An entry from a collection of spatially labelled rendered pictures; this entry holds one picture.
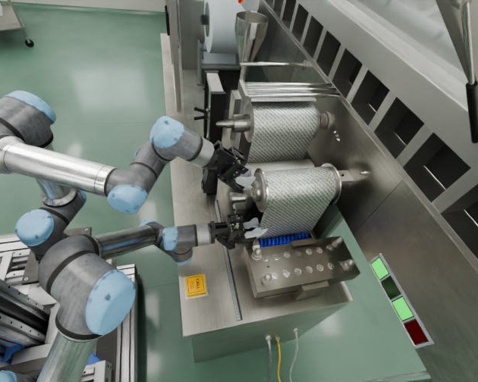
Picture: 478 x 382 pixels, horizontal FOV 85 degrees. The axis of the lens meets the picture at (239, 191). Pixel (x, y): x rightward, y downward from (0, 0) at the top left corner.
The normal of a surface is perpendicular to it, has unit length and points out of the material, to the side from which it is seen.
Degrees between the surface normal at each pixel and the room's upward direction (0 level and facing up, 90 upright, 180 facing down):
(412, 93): 90
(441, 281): 90
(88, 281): 1
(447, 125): 90
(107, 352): 0
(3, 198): 0
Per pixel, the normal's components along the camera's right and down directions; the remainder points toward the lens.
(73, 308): -0.28, 0.02
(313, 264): 0.12, -0.63
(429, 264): -0.97, 0.09
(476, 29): 0.21, 0.77
